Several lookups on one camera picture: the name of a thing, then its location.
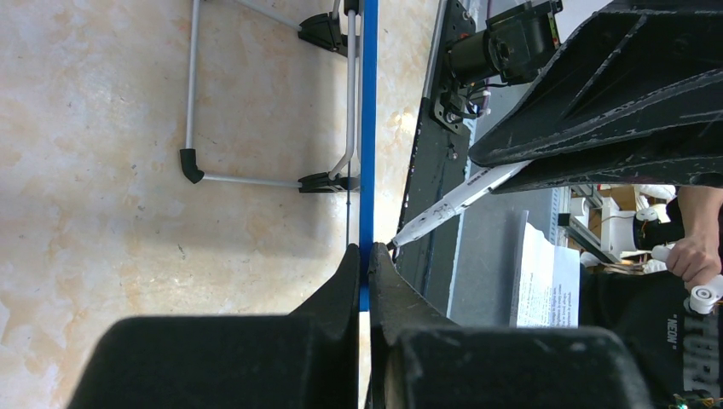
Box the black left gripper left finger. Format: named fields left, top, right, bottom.
left=69, top=245, right=360, bottom=408

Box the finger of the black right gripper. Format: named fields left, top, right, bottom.
left=496, top=73, right=722, bottom=193
left=469, top=1, right=722, bottom=166

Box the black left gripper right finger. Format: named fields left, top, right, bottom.
left=367, top=243, right=653, bottom=408

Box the blue framed whiteboard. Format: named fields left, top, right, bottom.
left=179, top=0, right=379, bottom=313

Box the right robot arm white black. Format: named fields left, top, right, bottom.
left=444, top=1, right=722, bottom=193

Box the operator hand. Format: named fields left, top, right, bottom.
left=666, top=234, right=722, bottom=291

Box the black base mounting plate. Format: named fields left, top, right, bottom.
left=393, top=1, right=477, bottom=315

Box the white paper sheet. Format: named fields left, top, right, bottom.
left=509, top=210, right=581, bottom=328

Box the operator in black shirt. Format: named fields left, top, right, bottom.
left=578, top=186, right=723, bottom=409

